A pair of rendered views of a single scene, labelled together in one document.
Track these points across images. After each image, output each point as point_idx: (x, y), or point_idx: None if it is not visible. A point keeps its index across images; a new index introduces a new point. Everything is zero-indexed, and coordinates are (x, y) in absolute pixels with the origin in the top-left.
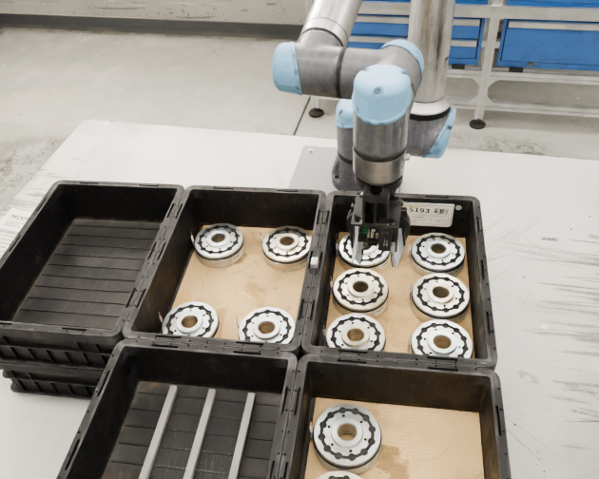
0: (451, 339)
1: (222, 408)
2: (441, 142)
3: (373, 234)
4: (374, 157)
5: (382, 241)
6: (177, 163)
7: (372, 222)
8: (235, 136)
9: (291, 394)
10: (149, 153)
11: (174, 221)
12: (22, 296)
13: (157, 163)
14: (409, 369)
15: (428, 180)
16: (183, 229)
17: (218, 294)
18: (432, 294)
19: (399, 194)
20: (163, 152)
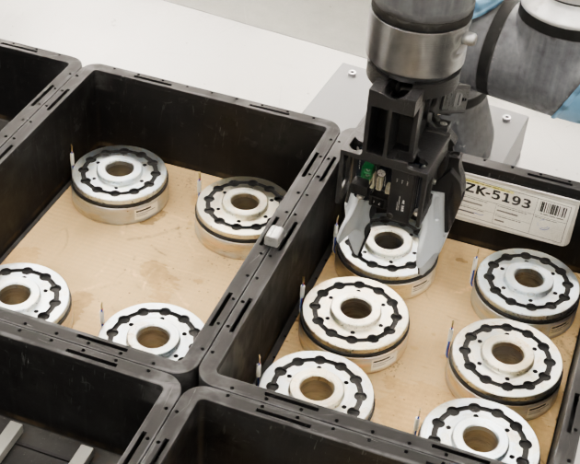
0: (499, 439)
1: (23, 460)
2: None
3: (381, 183)
4: (401, 17)
5: (395, 200)
6: (103, 51)
7: (380, 155)
8: (225, 28)
9: (147, 446)
10: (59, 23)
11: (42, 114)
12: None
13: (66, 43)
14: (388, 457)
15: (565, 178)
16: (57, 136)
17: (88, 266)
18: (489, 352)
19: (479, 159)
20: (84, 27)
